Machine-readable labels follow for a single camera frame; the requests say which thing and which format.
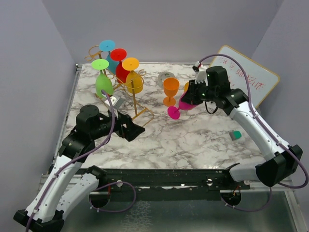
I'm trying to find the yellow framed whiteboard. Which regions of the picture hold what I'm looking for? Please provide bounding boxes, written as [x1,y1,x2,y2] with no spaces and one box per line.
[210,45,280,108]

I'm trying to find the yellow wine glass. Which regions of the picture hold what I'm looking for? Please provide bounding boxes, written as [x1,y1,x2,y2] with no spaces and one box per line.
[122,57,143,94]
[184,82,189,92]

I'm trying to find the clear tape roll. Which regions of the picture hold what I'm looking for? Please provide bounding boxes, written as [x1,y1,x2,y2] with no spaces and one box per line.
[157,72,175,89]

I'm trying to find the green grey eraser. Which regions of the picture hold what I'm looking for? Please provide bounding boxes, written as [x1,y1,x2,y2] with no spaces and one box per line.
[229,130,242,141]

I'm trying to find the orange wine glass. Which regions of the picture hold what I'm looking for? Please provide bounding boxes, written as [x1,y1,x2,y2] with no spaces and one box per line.
[163,78,179,107]

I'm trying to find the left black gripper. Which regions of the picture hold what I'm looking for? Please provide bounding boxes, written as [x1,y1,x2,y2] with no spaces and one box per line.
[91,106,145,141]

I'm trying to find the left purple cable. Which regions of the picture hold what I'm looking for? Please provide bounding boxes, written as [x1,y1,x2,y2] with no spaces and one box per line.
[25,89,137,232]

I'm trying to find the red wine glass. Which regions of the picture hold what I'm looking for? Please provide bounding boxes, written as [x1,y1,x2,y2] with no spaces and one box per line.
[111,48,129,83]

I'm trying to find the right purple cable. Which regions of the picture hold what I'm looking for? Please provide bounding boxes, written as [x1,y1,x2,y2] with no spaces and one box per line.
[198,53,309,212]

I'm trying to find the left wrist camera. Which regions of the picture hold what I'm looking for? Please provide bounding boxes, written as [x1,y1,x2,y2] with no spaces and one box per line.
[104,96,125,111]

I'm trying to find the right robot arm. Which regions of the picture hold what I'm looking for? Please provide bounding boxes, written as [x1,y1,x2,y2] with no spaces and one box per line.
[181,66,303,189]

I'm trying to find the cyan wine glass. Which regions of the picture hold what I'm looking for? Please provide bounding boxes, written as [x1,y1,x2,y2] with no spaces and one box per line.
[99,40,119,74]

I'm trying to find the pink wine glass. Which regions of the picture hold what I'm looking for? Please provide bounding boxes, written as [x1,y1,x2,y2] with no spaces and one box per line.
[167,92,200,120]

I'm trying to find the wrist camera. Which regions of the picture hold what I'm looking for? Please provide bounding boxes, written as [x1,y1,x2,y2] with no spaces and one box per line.
[192,61,208,84]
[104,96,125,111]

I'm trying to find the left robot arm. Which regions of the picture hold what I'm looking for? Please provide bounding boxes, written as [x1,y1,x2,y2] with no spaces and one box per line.
[14,105,145,232]

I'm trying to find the gold wire glass rack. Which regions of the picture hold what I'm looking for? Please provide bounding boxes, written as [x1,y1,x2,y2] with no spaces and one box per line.
[85,44,154,125]

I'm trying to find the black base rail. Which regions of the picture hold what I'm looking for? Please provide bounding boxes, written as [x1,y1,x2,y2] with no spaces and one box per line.
[47,165,252,203]

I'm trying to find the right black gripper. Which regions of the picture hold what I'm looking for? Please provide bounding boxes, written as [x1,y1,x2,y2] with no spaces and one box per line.
[181,78,217,105]

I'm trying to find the yellow wine glass front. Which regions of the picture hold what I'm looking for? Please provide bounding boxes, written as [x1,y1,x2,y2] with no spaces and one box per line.
[184,82,189,92]

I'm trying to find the purple cable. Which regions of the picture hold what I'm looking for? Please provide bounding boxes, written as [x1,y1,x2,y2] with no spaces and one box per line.
[25,89,137,232]
[198,53,309,212]

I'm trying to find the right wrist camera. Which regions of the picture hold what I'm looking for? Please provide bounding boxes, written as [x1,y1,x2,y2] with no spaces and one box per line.
[192,61,208,84]

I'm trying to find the green wine glass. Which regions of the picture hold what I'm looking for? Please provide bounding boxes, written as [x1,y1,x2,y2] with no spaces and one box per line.
[91,58,114,98]

